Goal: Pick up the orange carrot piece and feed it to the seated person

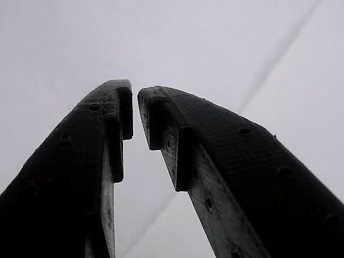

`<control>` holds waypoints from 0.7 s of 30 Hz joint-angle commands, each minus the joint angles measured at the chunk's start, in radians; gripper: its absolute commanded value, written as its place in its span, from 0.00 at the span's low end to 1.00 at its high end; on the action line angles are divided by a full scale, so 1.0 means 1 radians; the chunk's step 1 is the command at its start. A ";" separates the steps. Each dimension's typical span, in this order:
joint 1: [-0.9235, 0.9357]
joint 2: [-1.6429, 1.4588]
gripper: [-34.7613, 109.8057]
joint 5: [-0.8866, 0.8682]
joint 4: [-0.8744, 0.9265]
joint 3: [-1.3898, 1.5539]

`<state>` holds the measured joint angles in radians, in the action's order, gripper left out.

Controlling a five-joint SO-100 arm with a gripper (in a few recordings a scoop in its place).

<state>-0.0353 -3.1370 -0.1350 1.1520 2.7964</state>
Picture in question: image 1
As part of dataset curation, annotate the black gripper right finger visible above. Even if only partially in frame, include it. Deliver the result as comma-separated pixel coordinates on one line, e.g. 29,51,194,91
137,85,344,258

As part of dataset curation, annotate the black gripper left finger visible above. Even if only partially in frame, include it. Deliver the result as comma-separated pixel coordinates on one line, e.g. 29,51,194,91
0,78,134,258

